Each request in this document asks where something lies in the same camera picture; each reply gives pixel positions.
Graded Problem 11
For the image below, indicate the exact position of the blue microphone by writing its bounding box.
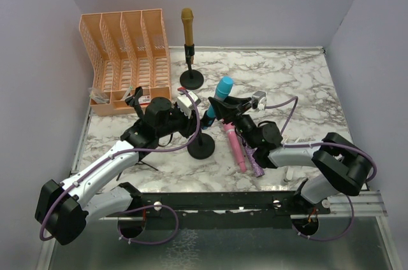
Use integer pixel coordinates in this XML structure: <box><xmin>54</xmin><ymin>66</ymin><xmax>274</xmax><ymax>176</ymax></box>
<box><xmin>201</xmin><ymin>76</ymin><xmax>234</xmax><ymax>129</ymax></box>

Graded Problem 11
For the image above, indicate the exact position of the black mic stand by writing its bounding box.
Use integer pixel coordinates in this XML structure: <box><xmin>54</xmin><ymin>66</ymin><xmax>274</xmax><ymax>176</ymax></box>
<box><xmin>180</xmin><ymin>45</ymin><xmax>204</xmax><ymax>90</ymax></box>
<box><xmin>125</xmin><ymin>87</ymin><xmax>144</xmax><ymax>120</ymax></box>
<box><xmin>187</xmin><ymin>123</ymin><xmax>215</xmax><ymax>160</ymax></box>

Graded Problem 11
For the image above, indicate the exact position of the gold microphone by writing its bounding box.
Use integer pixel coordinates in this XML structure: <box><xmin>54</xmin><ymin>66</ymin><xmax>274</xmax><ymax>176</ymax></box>
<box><xmin>181</xmin><ymin>8</ymin><xmax>195</xmax><ymax>63</ymax></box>

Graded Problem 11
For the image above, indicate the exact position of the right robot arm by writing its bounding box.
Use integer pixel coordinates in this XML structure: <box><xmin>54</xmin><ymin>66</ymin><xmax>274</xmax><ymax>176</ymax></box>
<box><xmin>209</xmin><ymin>96</ymin><xmax>377</xmax><ymax>204</ymax></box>

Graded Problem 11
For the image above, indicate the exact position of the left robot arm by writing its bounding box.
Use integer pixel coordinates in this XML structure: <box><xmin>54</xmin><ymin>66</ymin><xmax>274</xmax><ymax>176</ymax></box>
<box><xmin>34</xmin><ymin>89</ymin><xmax>200</xmax><ymax>245</ymax></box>

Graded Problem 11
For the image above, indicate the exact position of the black mini tripod stand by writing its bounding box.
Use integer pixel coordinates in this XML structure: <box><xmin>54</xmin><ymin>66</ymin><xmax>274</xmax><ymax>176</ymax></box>
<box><xmin>115</xmin><ymin>160</ymin><xmax>159</xmax><ymax>181</ymax></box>

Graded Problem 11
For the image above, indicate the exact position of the pink microphone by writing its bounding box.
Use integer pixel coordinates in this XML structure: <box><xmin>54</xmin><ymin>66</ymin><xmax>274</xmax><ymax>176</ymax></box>
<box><xmin>223</xmin><ymin>124</ymin><xmax>247</xmax><ymax>173</ymax></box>

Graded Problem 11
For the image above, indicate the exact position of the red white small card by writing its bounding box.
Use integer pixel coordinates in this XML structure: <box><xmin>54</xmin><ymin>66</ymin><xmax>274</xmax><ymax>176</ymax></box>
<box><xmin>139</xmin><ymin>95</ymin><xmax>150</xmax><ymax>105</ymax></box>

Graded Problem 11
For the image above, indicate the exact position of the purple glitter microphone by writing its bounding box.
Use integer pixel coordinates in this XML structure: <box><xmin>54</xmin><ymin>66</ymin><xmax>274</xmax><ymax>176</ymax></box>
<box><xmin>244</xmin><ymin>145</ymin><xmax>265</xmax><ymax>178</ymax></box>

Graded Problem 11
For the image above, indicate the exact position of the green capped tube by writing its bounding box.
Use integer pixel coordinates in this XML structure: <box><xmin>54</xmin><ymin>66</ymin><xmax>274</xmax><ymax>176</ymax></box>
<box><xmin>124</xmin><ymin>86</ymin><xmax>133</xmax><ymax>97</ymax></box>

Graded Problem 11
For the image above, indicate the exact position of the clear plastic bag of parts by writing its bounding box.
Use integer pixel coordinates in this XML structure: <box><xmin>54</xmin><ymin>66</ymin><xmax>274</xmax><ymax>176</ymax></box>
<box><xmin>88</xmin><ymin>87</ymin><xmax>110</xmax><ymax>104</ymax></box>

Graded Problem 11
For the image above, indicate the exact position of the orange plastic file organizer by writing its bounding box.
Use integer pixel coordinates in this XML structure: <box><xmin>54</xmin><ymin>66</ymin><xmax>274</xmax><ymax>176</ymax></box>
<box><xmin>79</xmin><ymin>9</ymin><xmax>171</xmax><ymax>116</ymax></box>

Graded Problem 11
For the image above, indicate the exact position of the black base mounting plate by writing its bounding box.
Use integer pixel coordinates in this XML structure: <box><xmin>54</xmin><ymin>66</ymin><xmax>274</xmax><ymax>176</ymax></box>
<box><xmin>119</xmin><ymin>183</ymin><xmax>330</xmax><ymax>229</ymax></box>

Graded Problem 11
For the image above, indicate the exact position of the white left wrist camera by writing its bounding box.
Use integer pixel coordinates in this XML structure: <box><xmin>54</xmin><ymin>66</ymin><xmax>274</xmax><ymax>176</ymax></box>
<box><xmin>177</xmin><ymin>90</ymin><xmax>201</xmax><ymax>118</ymax></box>

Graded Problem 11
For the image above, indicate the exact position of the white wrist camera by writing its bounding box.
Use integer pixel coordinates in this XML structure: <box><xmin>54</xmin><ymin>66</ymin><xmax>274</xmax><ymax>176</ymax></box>
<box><xmin>177</xmin><ymin>90</ymin><xmax>201</xmax><ymax>118</ymax></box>
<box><xmin>251</xmin><ymin>90</ymin><xmax>267</xmax><ymax>111</ymax></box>

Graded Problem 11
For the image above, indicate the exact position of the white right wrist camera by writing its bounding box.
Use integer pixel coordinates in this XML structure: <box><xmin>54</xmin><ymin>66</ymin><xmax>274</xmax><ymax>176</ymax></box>
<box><xmin>251</xmin><ymin>90</ymin><xmax>267</xmax><ymax>111</ymax></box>

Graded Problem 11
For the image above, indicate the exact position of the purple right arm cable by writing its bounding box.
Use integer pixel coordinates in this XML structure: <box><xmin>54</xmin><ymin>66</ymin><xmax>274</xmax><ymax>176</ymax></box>
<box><xmin>266</xmin><ymin>96</ymin><xmax>379</xmax><ymax>241</ymax></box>

